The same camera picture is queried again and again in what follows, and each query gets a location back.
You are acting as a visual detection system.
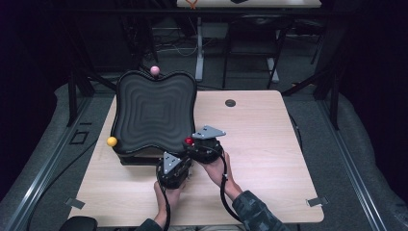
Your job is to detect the black armrest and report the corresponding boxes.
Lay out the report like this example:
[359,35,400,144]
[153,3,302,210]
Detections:
[59,216,99,231]

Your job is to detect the pale table with metal legs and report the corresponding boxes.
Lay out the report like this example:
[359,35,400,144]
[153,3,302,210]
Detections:
[176,0,322,84]

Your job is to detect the black metal stand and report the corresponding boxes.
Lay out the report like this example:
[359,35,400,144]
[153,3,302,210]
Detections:
[65,68,121,128]
[282,64,341,131]

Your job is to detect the person's left hand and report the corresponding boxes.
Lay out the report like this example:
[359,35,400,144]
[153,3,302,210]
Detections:
[153,180,188,228]

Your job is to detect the black wavy tray stand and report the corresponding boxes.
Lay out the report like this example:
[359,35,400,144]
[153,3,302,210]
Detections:
[110,69,198,167]

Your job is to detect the black floor cable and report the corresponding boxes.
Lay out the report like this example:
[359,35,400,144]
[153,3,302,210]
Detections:
[27,139,99,231]

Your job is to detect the grey tape piece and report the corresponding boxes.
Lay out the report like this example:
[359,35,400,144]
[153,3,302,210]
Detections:
[306,195,330,208]
[64,197,87,210]

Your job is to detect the aluminium floor rail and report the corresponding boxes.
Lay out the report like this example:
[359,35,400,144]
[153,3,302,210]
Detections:
[3,95,94,231]
[316,99,388,231]

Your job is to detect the dark equipment stand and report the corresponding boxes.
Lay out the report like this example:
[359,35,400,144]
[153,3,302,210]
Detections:
[116,13,160,73]

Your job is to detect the thin black cable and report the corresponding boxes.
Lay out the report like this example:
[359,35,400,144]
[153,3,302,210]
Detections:
[288,114,304,150]

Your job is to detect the black chair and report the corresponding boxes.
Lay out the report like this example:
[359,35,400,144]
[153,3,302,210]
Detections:
[222,13,294,90]

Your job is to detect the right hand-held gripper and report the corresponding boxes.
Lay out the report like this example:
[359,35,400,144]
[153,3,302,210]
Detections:
[185,124,227,166]

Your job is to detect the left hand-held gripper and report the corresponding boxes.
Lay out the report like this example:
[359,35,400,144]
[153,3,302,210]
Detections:
[155,151,193,191]

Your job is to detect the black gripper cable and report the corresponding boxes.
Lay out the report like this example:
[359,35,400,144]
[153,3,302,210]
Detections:
[218,150,243,224]
[158,179,171,231]

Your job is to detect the person's right hand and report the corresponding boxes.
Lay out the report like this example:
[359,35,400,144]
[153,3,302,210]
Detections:
[196,151,243,202]

